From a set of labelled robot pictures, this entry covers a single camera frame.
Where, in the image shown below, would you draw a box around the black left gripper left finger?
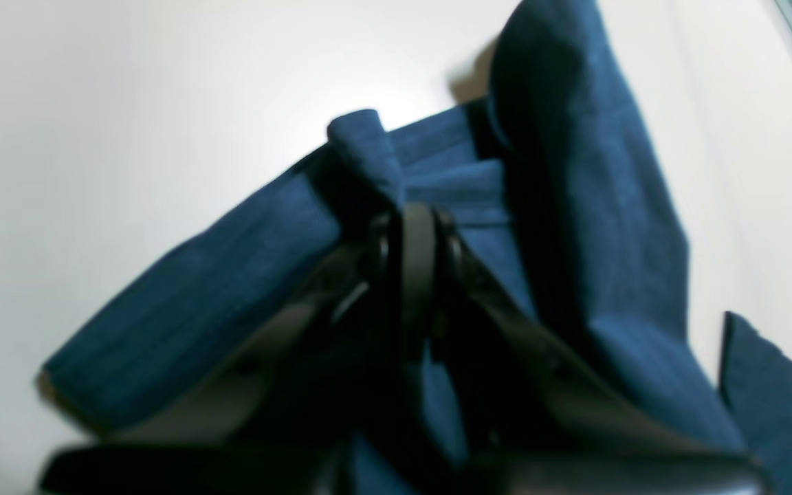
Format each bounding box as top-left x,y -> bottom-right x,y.
38,209 -> 410,494

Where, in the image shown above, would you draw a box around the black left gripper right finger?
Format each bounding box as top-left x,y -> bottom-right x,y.
406,203 -> 768,494

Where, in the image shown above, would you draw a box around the dark blue t-shirt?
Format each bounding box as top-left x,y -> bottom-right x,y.
40,1 -> 792,494

